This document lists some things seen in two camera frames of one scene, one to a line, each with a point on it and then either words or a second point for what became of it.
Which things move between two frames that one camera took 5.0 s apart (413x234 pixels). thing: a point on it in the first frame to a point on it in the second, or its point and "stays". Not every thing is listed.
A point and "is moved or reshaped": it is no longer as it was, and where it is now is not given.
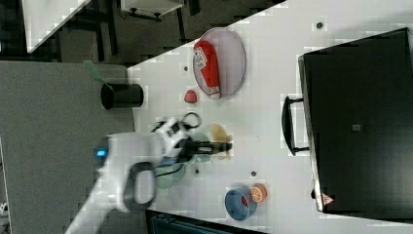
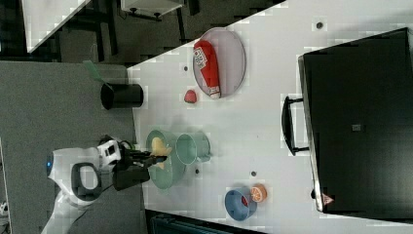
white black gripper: [174, 142] to [111, 153]
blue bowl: [235, 208] stays
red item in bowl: [244, 201] stays
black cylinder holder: [121, 96] stays
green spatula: [95, 73] stays
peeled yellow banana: [220, 136] is moved or reshaped
